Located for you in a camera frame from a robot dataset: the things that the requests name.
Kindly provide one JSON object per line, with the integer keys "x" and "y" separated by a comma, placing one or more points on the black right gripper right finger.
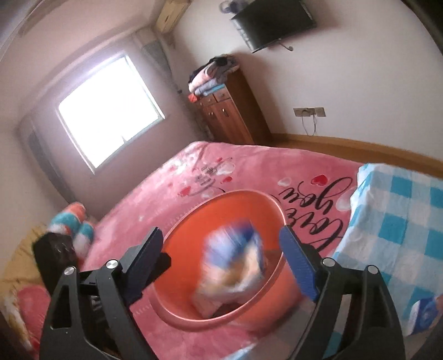
{"x": 354, "y": 316}

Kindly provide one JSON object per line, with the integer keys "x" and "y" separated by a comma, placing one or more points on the wall air conditioner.
{"x": 170, "y": 15}

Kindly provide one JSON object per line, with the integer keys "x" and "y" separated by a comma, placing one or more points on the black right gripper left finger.
{"x": 89, "y": 315}

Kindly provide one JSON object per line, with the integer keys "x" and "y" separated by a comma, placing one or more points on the blue white checkered tablecloth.
{"x": 396, "y": 225}

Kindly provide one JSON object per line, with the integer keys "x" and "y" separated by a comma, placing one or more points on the pink love you bedspread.
{"x": 207, "y": 186}

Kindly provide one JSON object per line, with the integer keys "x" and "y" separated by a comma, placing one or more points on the grey window curtain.
{"x": 151, "y": 47}

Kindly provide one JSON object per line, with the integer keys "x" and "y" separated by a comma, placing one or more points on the blue Vinda tissue pack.
{"x": 232, "y": 269}

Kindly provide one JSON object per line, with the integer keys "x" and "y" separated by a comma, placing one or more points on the black bag on bed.
{"x": 53, "y": 253}

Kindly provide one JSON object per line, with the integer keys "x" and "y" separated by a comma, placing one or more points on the bright window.
{"x": 109, "y": 109}

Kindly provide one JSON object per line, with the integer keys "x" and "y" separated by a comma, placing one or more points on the colourful striped plush toy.
{"x": 72, "y": 221}

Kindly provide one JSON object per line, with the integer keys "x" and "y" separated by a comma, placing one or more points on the brown wooden cabinet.
{"x": 233, "y": 115}

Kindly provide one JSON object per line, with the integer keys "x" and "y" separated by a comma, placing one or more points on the orange plastic basin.
{"x": 171, "y": 295}

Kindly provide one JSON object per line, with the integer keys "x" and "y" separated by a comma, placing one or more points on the folded blankets pile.
{"x": 214, "y": 73}

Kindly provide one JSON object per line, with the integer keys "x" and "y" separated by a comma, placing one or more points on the wall power socket strip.
{"x": 316, "y": 111}

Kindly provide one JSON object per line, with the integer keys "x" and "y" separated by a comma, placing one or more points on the wall mounted black television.
{"x": 263, "y": 23}

